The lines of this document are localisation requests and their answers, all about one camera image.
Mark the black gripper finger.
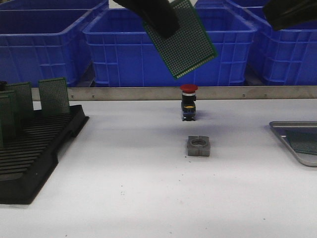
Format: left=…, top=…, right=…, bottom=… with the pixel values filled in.
left=262, top=0, right=317, bottom=31
left=114, top=0, right=180, bottom=38

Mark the green perforated circuit board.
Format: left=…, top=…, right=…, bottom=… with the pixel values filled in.
left=143, top=0, right=217, bottom=79
left=282, top=130, right=317, bottom=155

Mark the silver metal tray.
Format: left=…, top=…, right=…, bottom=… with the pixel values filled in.
left=269, top=121, right=317, bottom=167

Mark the rear right green circuit board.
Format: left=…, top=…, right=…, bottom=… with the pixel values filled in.
left=38, top=77, right=70, bottom=117

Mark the rear left green circuit board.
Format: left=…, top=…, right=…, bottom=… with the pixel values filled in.
left=5, top=82, right=34, bottom=119

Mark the leftmost green circuit board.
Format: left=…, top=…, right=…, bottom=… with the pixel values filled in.
left=0, top=95, right=12, bottom=148

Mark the black slotted board rack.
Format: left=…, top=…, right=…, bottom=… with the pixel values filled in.
left=0, top=105, right=89, bottom=204

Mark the far right blue bin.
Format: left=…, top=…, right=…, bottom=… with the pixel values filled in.
left=194, top=0, right=269, bottom=8

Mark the right blue plastic bin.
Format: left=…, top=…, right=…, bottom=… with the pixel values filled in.
left=243, top=7, right=317, bottom=86

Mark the blue plastic bin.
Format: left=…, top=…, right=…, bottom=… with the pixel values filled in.
left=243, top=7, right=317, bottom=86
left=84, top=8, right=256, bottom=87
left=0, top=9, right=93, bottom=87

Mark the centre blue plastic bin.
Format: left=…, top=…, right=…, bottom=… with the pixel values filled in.
left=84, top=8, right=256, bottom=87

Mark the red emergency stop button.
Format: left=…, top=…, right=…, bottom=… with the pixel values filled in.
left=180, top=84, right=198, bottom=121

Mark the left blue plastic bin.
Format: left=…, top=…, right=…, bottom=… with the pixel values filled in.
left=0, top=9, right=93, bottom=87

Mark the grey metal clamp block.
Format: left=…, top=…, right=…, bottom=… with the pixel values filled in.
left=187, top=136, right=211, bottom=157

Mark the far left blue bin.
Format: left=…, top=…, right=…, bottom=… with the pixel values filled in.
left=0, top=0, right=108, bottom=10

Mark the steel table edge rail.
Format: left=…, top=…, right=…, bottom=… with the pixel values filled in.
left=32, top=85, right=317, bottom=102

